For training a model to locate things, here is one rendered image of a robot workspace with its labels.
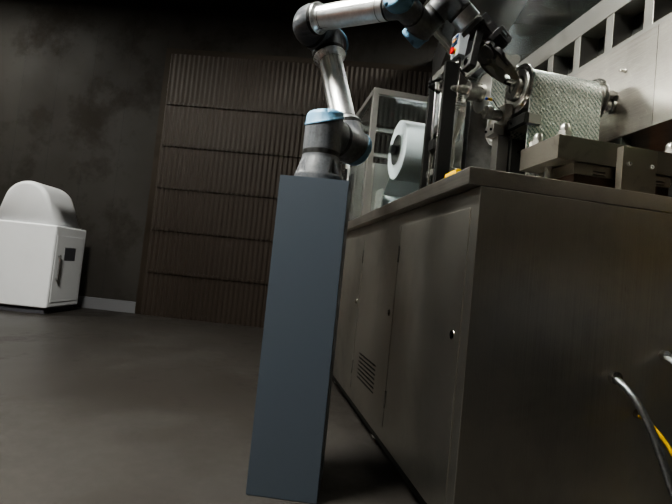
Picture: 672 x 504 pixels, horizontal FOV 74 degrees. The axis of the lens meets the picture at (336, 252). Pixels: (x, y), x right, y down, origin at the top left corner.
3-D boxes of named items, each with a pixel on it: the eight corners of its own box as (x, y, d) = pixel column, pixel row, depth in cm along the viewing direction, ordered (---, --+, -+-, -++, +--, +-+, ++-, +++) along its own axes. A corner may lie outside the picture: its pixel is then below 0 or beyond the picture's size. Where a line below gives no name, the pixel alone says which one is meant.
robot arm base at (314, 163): (289, 176, 131) (293, 143, 131) (297, 187, 146) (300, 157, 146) (341, 181, 130) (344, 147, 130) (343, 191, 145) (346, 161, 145)
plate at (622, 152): (614, 190, 113) (617, 147, 113) (648, 196, 114) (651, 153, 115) (622, 189, 110) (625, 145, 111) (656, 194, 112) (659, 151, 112)
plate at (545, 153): (519, 171, 126) (520, 149, 126) (641, 190, 133) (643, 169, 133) (557, 157, 110) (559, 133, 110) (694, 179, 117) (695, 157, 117)
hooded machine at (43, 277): (82, 310, 455) (97, 193, 461) (44, 315, 400) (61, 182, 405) (18, 303, 459) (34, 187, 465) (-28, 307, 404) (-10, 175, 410)
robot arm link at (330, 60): (324, 163, 145) (296, 25, 159) (350, 174, 157) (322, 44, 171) (353, 147, 139) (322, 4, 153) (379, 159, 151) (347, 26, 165)
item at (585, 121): (524, 159, 131) (529, 96, 132) (595, 170, 135) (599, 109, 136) (525, 158, 130) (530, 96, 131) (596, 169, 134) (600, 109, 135)
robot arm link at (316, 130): (293, 149, 137) (298, 105, 138) (321, 160, 148) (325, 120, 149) (324, 145, 130) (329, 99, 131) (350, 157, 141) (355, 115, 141)
